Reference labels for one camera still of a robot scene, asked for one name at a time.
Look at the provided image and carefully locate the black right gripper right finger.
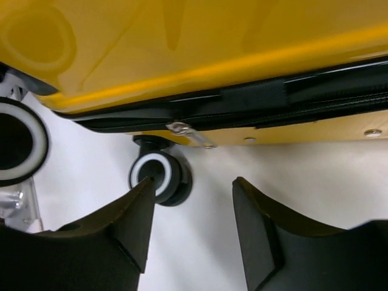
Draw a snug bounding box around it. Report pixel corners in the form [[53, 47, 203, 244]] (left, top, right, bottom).
[[232, 177, 387, 290]]

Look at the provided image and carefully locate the yellow suitcase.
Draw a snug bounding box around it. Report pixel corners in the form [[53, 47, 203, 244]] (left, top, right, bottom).
[[1, 1, 387, 206]]

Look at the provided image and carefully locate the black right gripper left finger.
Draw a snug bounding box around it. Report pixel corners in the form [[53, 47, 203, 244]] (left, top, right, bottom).
[[1, 178, 155, 290]]

